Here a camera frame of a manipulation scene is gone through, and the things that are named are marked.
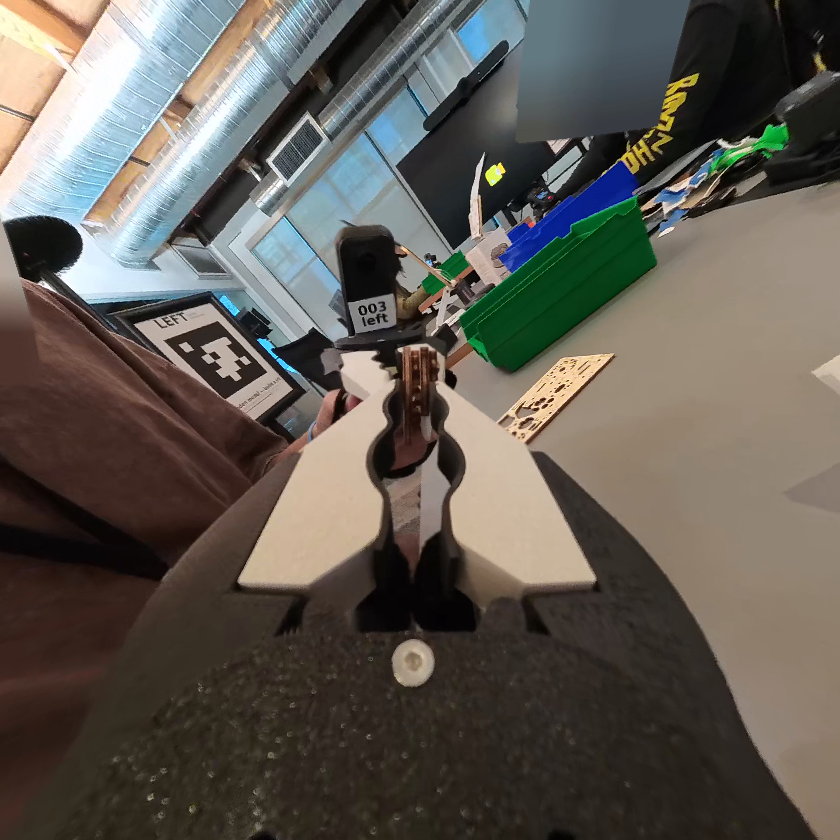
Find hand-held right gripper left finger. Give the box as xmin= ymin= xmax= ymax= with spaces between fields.
xmin=236 ymin=381 xmax=404 ymax=614

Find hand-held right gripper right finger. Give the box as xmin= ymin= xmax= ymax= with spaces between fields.
xmin=430 ymin=381 xmax=598 ymax=616

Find wooden model part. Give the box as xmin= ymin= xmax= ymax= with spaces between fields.
xmin=397 ymin=346 xmax=439 ymax=441

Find pile of colourful parts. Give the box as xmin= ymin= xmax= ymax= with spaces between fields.
xmin=640 ymin=157 xmax=742 ymax=237

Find green plastic parts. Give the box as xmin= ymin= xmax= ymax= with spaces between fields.
xmin=712 ymin=123 xmax=790 ymax=173

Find person's left hand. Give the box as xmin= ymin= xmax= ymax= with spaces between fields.
xmin=317 ymin=386 xmax=424 ymax=479

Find green plastic bin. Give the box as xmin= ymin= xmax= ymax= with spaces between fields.
xmin=459 ymin=197 xmax=658 ymax=374
xmin=420 ymin=252 xmax=468 ymax=296

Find white product box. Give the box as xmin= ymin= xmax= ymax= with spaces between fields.
xmin=466 ymin=230 xmax=519 ymax=284

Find laser-cut wooden sheet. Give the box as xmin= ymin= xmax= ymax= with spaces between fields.
xmin=497 ymin=353 xmax=616 ymax=446

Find large black monitor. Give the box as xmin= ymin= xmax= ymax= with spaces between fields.
xmin=395 ymin=62 xmax=595 ymax=250

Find white vent grille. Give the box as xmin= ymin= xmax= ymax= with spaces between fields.
xmin=266 ymin=110 xmax=330 ymax=183

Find framed marker poster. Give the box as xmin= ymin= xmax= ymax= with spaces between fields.
xmin=108 ymin=290 xmax=307 ymax=426

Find blue plastic bin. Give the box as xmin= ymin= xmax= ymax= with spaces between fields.
xmin=504 ymin=161 xmax=641 ymax=271

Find black video bar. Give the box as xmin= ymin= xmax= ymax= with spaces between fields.
xmin=422 ymin=39 xmax=510 ymax=134

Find person's brown clothing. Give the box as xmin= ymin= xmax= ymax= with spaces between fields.
xmin=0 ymin=276 xmax=316 ymax=840

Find black round-headed stand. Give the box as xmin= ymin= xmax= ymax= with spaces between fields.
xmin=2 ymin=215 xmax=99 ymax=309

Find black bulky object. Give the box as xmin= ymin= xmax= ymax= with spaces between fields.
xmin=764 ymin=71 xmax=840 ymax=193

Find silver ventilation duct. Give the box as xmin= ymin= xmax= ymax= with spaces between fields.
xmin=0 ymin=0 xmax=253 ymax=221
xmin=249 ymin=0 xmax=532 ymax=214
xmin=108 ymin=0 xmax=395 ymax=266

